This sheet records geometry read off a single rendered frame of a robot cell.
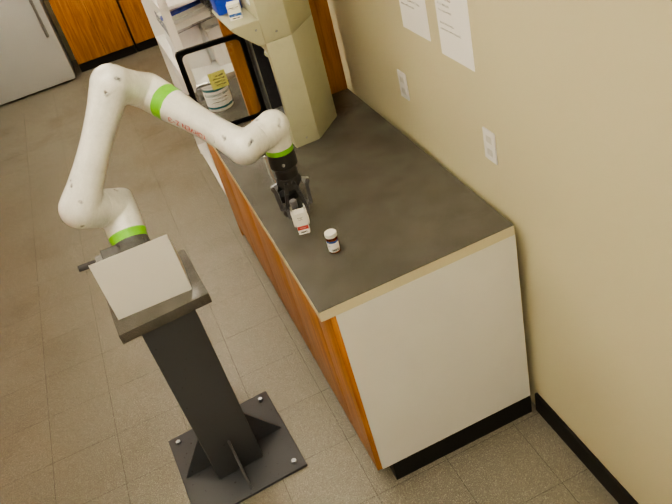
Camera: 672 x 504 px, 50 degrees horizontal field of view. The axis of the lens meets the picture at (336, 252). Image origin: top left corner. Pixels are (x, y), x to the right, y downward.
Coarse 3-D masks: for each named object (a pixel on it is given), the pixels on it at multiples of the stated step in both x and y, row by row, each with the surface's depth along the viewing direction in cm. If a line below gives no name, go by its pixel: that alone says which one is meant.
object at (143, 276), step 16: (160, 240) 231; (112, 256) 227; (128, 256) 230; (144, 256) 232; (160, 256) 234; (176, 256) 236; (96, 272) 228; (112, 272) 230; (128, 272) 232; (144, 272) 235; (160, 272) 237; (176, 272) 239; (112, 288) 233; (128, 288) 235; (144, 288) 238; (160, 288) 240; (176, 288) 242; (112, 304) 236; (128, 304) 238; (144, 304) 241
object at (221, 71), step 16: (208, 48) 305; (224, 48) 307; (240, 48) 308; (192, 64) 307; (208, 64) 309; (224, 64) 311; (240, 64) 312; (192, 80) 311; (208, 80) 313; (224, 80) 314; (240, 80) 316; (208, 96) 317; (224, 96) 318; (240, 96) 320; (256, 96) 322; (224, 112) 322; (240, 112) 324; (256, 112) 326
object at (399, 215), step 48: (336, 96) 339; (336, 144) 302; (384, 144) 293; (336, 192) 272; (384, 192) 265; (432, 192) 258; (288, 240) 254; (384, 240) 242; (432, 240) 236; (480, 240) 231; (336, 288) 228; (384, 288) 225
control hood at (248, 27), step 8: (216, 16) 290; (224, 16) 286; (248, 16) 279; (224, 24) 280; (232, 24) 276; (240, 24) 274; (248, 24) 273; (256, 24) 274; (232, 32) 273; (240, 32) 273; (248, 32) 275; (256, 32) 276; (248, 40) 276; (256, 40) 277; (264, 40) 279
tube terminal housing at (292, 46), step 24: (240, 0) 291; (264, 0) 271; (288, 0) 277; (264, 24) 275; (288, 24) 279; (312, 24) 296; (264, 48) 285; (288, 48) 284; (312, 48) 297; (288, 72) 289; (312, 72) 299; (288, 96) 294; (312, 96) 300; (312, 120) 303
